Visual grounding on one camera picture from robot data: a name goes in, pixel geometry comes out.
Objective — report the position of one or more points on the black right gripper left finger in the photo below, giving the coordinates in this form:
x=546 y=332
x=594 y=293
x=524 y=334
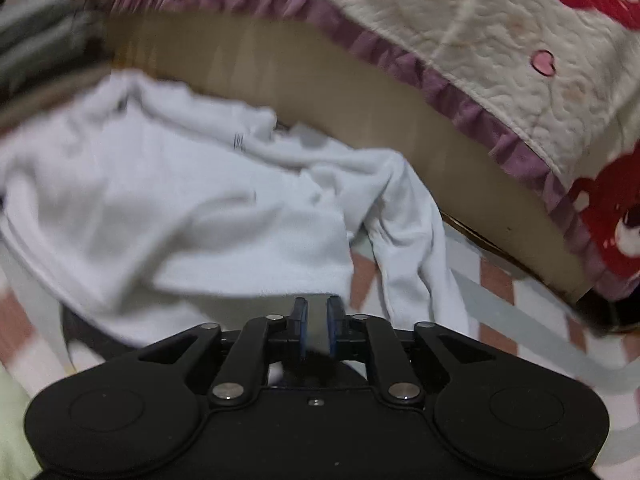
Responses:
x=297 y=327

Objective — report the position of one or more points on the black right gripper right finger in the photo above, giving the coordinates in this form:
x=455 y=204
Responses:
x=337 y=325

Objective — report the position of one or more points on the white fleece garment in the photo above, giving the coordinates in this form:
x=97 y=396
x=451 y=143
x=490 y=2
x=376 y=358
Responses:
x=147 y=209

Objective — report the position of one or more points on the stack of folded grey clothes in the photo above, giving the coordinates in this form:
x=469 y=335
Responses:
x=50 y=50

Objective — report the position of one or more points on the light green garment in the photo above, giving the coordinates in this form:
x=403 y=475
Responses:
x=17 y=461

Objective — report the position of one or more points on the white quilt with red bears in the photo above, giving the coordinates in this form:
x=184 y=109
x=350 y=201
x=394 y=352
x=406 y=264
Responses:
x=551 y=87

